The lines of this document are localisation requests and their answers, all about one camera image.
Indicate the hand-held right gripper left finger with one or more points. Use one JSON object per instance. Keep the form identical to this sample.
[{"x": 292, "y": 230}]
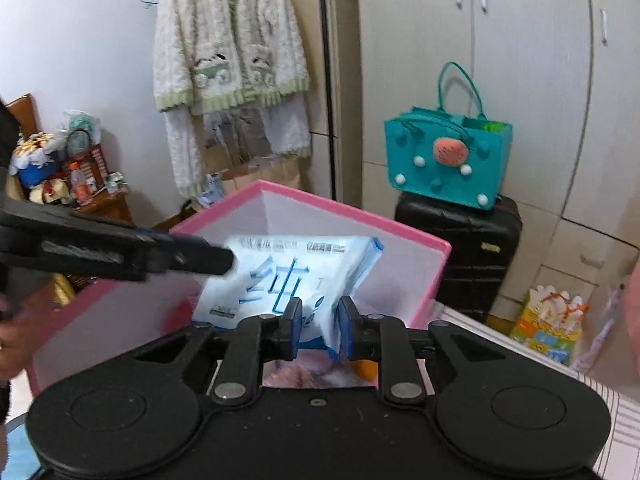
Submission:
[{"x": 292, "y": 330}]

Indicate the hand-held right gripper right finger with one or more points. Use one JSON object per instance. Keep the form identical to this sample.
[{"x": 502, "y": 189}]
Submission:
[{"x": 347, "y": 330}]

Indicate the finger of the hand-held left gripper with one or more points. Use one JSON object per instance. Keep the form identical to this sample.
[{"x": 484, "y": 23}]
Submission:
[
  {"x": 195, "y": 260},
  {"x": 147, "y": 233}
]

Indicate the orange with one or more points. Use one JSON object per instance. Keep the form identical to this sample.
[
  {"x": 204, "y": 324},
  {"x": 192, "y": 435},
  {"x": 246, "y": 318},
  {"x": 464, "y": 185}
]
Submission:
[{"x": 367, "y": 372}]

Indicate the floral fabric pouch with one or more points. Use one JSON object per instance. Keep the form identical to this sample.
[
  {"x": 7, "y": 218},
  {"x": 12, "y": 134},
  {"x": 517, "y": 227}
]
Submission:
[{"x": 315, "y": 372}]

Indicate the blue white tissue pack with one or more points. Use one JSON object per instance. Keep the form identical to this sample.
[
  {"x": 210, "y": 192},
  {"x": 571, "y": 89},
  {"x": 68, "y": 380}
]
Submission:
[{"x": 280, "y": 280}]

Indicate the pink cardboard box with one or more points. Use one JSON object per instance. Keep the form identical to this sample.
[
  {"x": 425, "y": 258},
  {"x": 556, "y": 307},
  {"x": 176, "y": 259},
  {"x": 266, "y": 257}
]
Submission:
[{"x": 405, "y": 280}]

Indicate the person's left hand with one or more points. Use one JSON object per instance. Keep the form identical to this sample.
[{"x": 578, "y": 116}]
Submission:
[{"x": 27, "y": 330}]

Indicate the yellow plush doll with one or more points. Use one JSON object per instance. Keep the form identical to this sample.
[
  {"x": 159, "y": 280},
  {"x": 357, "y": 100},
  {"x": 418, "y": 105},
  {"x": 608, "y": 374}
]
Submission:
[{"x": 50, "y": 191}]

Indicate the orange drink bottle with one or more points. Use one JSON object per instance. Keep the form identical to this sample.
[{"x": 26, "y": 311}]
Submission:
[{"x": 80, "y": 182}]

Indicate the blue white plastic bag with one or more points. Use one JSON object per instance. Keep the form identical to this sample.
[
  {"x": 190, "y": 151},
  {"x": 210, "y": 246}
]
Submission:
[{"x": 211, "y": 190}]

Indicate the flower bouquet with blue wrap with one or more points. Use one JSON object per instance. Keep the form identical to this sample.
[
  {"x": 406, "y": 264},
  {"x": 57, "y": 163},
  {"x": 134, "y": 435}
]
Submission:
[{"x": 35, "y": 157}]

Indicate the green white plastic bag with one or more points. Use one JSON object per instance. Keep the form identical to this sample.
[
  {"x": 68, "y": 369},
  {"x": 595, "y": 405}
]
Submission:
[{"x": 82, "y": 127}]

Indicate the brown paper bag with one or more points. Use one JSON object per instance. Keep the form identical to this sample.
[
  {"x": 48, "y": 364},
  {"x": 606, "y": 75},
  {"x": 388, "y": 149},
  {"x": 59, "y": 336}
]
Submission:
[{"x": 270, "y": 172}]

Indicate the black suitcase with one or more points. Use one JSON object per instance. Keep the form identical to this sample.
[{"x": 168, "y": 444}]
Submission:
[{"x": 465, "y": 260}]

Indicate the white fluffy pyjama pants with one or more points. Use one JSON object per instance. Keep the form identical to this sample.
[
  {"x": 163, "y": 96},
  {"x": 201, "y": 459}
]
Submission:
[{"x": 290, "y": 125}]

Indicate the teal felt handbag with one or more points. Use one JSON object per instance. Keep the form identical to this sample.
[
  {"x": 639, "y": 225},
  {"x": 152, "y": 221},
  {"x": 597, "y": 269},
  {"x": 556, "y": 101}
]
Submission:
[{"x": 425, "y": 160}]

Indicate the light blue cloth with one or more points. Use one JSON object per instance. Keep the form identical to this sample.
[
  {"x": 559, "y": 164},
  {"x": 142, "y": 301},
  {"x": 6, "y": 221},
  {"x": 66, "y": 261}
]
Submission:
[{"x": 15, "y": 445}]

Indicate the white green fluffy cardigan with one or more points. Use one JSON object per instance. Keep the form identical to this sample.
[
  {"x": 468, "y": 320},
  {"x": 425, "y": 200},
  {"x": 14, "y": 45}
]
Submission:
[{"x": 200, "y": 25}]

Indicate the black clothes rack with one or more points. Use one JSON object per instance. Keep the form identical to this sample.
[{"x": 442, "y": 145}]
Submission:
[{"x": 328, "y": 85}]

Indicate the clear plastic bag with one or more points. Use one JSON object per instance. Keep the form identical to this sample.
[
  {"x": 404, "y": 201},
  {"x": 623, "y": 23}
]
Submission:
[{"x": 605, "y": 325}]

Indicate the striped tablecloth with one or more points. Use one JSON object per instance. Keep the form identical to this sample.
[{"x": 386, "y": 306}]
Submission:
[{"x": 620, "y": 420}]

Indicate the pink paper bag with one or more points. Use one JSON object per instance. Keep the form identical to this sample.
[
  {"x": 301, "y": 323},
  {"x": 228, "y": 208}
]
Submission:
[{"x": 634, "y": 305}]

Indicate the beige wardrobe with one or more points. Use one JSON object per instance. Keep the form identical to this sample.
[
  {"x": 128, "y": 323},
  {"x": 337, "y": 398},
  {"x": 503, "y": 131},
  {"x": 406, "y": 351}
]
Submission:
[{"x": 550, "y": 85}]

